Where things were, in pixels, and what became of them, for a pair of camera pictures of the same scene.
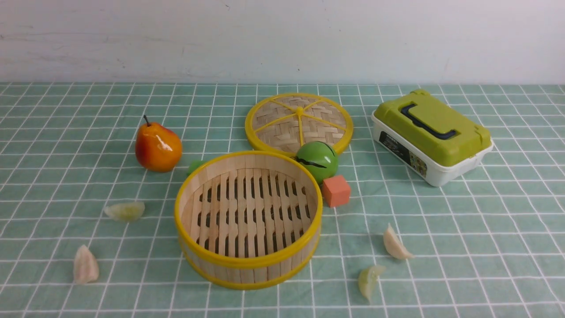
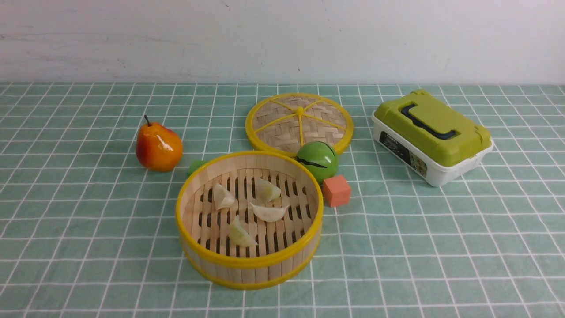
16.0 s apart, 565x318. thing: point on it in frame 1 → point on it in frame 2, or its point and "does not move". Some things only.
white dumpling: x=394 y=245 → x=268 y=213
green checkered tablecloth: x=87 y=231 does not move
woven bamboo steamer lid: x=281 y=123 does not move
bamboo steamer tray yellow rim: x=248 y=220 does not move
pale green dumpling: x=126 y=212 → x=266 y=191
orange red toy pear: x=158 y=149 does not move
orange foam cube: x=337 y=190 does not move
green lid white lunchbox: x=426 y=137 does not move
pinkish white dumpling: x=86 y=269 → x=223 y=198
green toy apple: x=320 y=158 does not move
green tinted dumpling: x=367 y=278 → x=240 y=235
